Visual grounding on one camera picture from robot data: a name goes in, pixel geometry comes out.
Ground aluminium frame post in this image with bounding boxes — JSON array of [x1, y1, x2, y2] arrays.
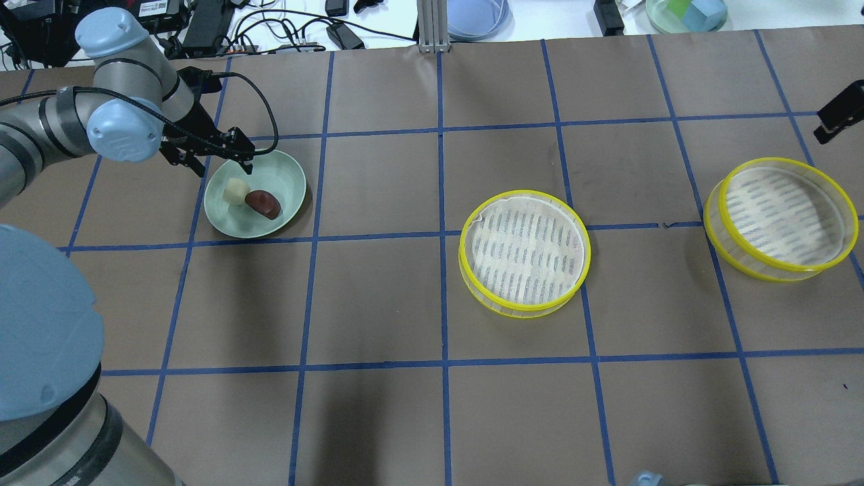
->
[[416, 0, 451, 53]]

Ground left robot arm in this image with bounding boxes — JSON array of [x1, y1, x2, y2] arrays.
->
[[2, 6, 255, 485]]

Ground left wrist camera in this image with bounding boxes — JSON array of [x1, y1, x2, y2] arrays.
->
[[177, 65, 223, 96]]

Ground light green bowl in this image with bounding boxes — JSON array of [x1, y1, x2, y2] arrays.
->
[[203, 151, 306, 239]]

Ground light blue plate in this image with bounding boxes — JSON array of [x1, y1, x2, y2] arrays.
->
[[447, 1, 510, 41]]

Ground clear green bowl with sponges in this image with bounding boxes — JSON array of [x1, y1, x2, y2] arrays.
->
[[645, 1, 728, 34]]

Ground yellow rimmed steamer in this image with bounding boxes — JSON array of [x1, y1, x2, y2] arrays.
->
[[458, 190, 593, 319], [703, 157, 860, 283]]

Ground black power adapter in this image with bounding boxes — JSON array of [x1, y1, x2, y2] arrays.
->
[[326, 24, 365, 50]]

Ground black device box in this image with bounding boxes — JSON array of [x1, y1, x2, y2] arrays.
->
[[181, 1, 234, 58]]

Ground white steamed bun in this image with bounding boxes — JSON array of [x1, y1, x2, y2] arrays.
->
[[221, 178, 251, 206]]

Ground dark red bun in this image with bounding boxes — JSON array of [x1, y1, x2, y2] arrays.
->
[[246, 190, 281, 219]]

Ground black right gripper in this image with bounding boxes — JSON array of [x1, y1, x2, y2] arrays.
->
[[813, 80, 863, 144]]

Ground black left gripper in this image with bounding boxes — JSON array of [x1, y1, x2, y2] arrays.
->
[[159, 127, 256, 178]]

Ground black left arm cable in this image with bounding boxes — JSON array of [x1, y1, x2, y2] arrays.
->
[[0, 71, 279, 157]]

